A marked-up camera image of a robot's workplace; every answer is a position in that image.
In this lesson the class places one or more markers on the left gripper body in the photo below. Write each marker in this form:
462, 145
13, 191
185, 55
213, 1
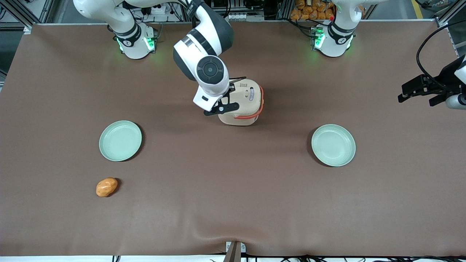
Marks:
445, 76

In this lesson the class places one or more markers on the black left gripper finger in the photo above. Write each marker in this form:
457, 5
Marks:
442, 99
418, 85

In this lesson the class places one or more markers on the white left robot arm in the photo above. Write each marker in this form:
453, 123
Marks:
335, 40

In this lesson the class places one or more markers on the brown table cover mat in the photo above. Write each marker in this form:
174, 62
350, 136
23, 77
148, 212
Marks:
233, 200

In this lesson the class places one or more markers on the bag of orange snacks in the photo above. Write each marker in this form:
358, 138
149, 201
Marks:
309, 11

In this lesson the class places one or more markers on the white power strip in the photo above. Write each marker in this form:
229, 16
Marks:
157, 9

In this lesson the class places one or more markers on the grey metal table clamp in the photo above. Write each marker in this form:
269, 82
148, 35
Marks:
233, 251

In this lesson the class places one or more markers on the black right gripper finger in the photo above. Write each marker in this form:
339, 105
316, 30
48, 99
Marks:
225, 107
228, 94

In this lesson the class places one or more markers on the orange-brown bread roll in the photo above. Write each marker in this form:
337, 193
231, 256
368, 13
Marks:
106, 187

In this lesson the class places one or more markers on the aluminium frame strut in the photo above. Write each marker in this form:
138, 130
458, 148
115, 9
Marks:
25, 16
449, 12

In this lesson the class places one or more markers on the pale green round plate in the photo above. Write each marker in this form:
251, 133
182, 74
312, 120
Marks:
120, 141
333, 145

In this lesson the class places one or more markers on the white terminal strip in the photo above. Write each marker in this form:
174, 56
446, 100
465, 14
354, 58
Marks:
245, 17

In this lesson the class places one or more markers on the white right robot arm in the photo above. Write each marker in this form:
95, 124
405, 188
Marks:
204, 36

